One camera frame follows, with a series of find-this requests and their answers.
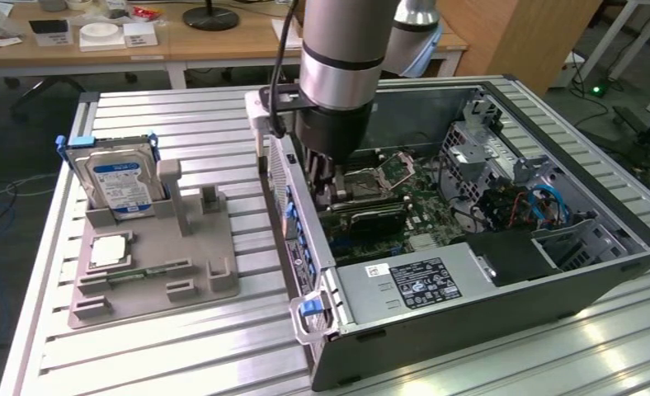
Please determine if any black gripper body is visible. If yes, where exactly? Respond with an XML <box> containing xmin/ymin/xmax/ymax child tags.
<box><xmin>293</xmin><ymin>104</ymin><xmax>375</xmax><ymax>167</ymax></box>

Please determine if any graphics card with black fan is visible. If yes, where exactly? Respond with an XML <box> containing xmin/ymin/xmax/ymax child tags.
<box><xmin>316</xmin><ymin>193</ymin><xmax>407</xmax><ymax>235</ymax></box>

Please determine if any CPU socket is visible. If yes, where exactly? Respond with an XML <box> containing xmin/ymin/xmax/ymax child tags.
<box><xmin>347</xmin><ymin>168</ymin><xmax>385</xmax><ymax>204</ymax></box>

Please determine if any RAM stick with white label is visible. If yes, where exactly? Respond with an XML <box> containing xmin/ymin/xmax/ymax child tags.
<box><xmin>331</xmin><ymin>200</ymin><xmax>408</xmax><ymax>214</ymax></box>

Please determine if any open socket cover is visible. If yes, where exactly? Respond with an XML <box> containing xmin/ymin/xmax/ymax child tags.
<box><xmin>376</xmin><ymin>151</ymin><xmax>417</xmax><ymax>190</ymax></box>

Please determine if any blue slot retainer strip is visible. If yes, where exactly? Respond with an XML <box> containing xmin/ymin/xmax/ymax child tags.
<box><xmin>281</xmin><ymin>184</ymin><xmax>319</xmax><ymax>290</ymax></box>

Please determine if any green motherboard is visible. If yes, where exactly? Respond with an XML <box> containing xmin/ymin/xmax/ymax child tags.
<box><xmin>300</xmin><ymin>146</ymin><xmax>472</xmax><ymax>266</ymax></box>

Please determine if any silver chipset heat sink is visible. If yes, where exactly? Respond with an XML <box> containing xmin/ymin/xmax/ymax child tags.
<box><xmin>408</xmin><ymin>235</ymin><xmax>440</xmax><ymax>253</ymax></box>

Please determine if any perforated metal drive cage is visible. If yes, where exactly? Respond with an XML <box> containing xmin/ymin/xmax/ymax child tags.
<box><xmin>439</xmin><ymin>92</ymin><xmax>552</xmax><ymax>200</ymax></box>

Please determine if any white paper stack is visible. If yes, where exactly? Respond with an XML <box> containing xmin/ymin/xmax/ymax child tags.
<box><xmin>269</xmin><ymin>17</ymin><xmax>305</xmax><ymax>51</ymax></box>

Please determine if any grey power supply unit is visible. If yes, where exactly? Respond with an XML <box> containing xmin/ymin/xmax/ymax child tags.
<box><xmin>333</xmin><ymin>242</ymin><xmax>497</xmax><ymax>327</ymax></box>

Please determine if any grey parts rack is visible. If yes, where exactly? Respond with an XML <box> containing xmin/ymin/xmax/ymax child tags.
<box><xmin>68</xmin><ymin>159</ymin><xmax>243</xmax><ymax>330</ymax></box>

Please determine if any black round lamp base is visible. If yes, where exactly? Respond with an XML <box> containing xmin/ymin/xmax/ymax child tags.
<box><xmin>181</xmin><ymin>0</ymin><xmax>241</xmax><ymax>32</ymax></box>

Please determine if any hard disk in blue caddy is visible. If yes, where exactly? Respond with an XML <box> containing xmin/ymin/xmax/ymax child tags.
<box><xmin>53</xmin><ymin>130</ymin><xmax>165</xmax><ymax>220</ymax></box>

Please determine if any green RAM stick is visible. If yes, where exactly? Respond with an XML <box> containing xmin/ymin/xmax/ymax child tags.
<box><xmin>107</xmin><ymin>266</ymin><xmax>169</xmax><ymax>284</ymax></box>

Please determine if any wooden cabinet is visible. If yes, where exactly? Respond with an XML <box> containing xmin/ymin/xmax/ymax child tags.
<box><xmin>437</xmin><ymin>0</ymin><xmax>604</xmax><ymax>95</ymax></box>

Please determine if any silver CPU chip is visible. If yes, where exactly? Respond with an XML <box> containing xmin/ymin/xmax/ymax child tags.
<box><xmin>91</xmin><ymin>235</ymin><xmax>129</xmax><ymax>267</ymax></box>

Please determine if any small white labelled box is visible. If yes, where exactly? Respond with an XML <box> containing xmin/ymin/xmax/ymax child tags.
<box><xmin>121</xmin><ymin>21</ymin><xmax>159</xmax><ymax>49</ymax></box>

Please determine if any open dark grey PC case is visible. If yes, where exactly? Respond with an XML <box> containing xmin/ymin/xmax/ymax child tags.
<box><xmin>253</xmin><ymin>73</ymin><xmax>650</xmax><ymax>393</ymax></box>

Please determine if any metal disk bay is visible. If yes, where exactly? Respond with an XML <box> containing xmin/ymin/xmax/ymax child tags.
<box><xmin>529</xmin><ymin>211</ymin><xmax>632</xmax><ymax>276</ymax></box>

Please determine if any white box with round bowl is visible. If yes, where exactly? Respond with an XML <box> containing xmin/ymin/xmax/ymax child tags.
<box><xmin>77</xmin><ymin>21</ymin><xmax>128</xmax><ymax>53</ymax></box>

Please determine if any black office chair base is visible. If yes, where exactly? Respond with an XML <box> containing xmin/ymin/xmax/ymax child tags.
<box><xmin>3</xmin><ymin>72</ymin><xmax>139</xmax><ymax>121</ymax></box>

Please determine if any white box with black top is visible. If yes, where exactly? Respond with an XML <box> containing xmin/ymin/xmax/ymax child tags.
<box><xmin>27</xmin><ymin>18</ymin><xmax>75</xmax><ymax>48</ymax></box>

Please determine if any wooden desk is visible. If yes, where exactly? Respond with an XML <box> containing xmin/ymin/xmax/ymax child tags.
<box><xmin>0</xmin><ymin>0</ymin><xmax>469</xmax><ymax>90</ymax></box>

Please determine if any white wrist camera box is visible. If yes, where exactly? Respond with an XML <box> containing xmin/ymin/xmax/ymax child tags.
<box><xmin>244</xmin><ymin>84</ymin><xmax>309</xmax><ymax>135</ymax></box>

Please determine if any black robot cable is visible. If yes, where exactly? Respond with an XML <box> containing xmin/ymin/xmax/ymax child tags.
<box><xmin>265</xmin><ymin>0</ymin><xmax>305</xmax><ymax>139</ymax></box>

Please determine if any black wire connector bundle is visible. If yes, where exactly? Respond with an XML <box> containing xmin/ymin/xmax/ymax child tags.
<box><xmin>475</xmin><ymin>186</ymin><xmax>531</xmax><ymax>233</ymax></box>

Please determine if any blue wire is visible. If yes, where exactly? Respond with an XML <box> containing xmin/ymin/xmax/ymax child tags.
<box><xmin>527</xmin><ymin>184</ymin><xmax>572</xmax><ymax>227</ymax></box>

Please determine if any white floor cable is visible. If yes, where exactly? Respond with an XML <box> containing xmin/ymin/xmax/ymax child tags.
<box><xmin>0</xmin><ymin>172</ymin><xmax>60</xmax><ymax>198</ymax></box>

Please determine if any white table frame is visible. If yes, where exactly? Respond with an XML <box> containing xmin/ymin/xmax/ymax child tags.
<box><xmin>576</xmin><ymin>0</ymin><xmax>650</xmax><ymax>113</ymax></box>

